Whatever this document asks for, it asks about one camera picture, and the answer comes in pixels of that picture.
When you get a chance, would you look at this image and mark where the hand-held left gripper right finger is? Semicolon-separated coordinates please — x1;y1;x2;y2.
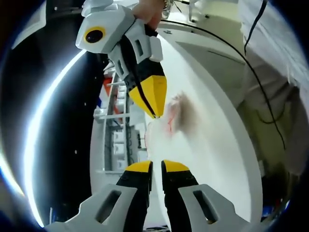
161;159;256;232

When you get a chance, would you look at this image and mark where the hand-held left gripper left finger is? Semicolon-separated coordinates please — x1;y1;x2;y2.
44;159;154;232

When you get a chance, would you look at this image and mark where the person's right hand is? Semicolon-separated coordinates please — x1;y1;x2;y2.
132;0;167;28

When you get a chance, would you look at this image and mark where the orange and blue box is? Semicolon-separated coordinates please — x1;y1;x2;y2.
102;77;114;107

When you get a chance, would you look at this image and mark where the row of white storage bins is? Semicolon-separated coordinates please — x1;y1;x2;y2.
111;79;145;170

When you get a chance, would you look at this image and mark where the grey metal shelving unit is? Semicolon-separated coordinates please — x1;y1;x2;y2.
94;69;148;171

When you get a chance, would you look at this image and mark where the long ceiling light strip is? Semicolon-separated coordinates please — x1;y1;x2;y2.
23;49;87;228

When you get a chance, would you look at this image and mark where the black hand strap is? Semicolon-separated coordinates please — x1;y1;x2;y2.
144;23;158;37

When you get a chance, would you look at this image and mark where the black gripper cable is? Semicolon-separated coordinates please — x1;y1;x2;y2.
159;20;287;149

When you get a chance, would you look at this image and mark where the dark thin cable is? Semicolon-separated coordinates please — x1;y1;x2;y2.
243;0;268;55

